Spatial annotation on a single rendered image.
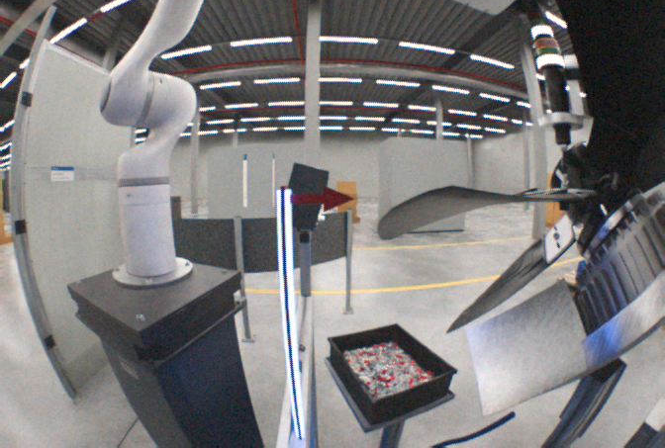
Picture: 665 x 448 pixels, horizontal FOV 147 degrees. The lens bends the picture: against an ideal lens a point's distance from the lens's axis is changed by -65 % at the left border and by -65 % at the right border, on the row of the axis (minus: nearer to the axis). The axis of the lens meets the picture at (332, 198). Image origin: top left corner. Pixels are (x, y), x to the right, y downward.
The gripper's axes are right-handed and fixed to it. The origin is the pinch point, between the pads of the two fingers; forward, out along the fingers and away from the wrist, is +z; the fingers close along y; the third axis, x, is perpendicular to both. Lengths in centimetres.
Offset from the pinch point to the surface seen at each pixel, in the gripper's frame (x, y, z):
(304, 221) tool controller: -40, -57, -37
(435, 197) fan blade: -29.5, 7.7, -24.4
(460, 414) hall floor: -148, -63, 39
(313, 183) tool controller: -29, -57, -34
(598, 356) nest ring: -45.8, 13.5, -4.1
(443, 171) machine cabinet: -2, -589, 265
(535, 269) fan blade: -41.8, -6.4, 1.4
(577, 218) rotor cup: -33.2, -1.1, 4.9
